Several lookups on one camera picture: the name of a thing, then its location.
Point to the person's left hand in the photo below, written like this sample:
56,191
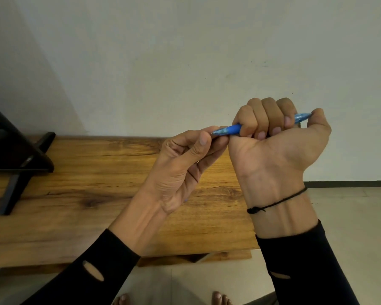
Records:
174,177

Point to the person's right hand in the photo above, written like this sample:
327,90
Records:
273,161

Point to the person's right little finger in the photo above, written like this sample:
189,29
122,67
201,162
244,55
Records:
241,122

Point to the person's left thumb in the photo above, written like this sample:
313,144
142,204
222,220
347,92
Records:
196,150

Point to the person's right thumb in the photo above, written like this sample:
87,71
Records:
320,125

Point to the person's right middle finger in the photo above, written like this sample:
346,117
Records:
271,112

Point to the blue pen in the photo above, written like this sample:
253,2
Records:
233,129

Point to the person's right forearm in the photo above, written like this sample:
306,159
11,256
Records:
298,250

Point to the person's left forearm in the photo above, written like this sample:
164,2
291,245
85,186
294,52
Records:
114,247

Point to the person's right foot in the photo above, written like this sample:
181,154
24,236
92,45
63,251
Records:
220,299

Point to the person's foot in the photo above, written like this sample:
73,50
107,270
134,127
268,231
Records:
220,299
123,300

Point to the person's left foot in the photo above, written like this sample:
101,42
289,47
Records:
123,300

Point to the black stand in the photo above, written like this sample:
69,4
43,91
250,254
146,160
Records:
16,149

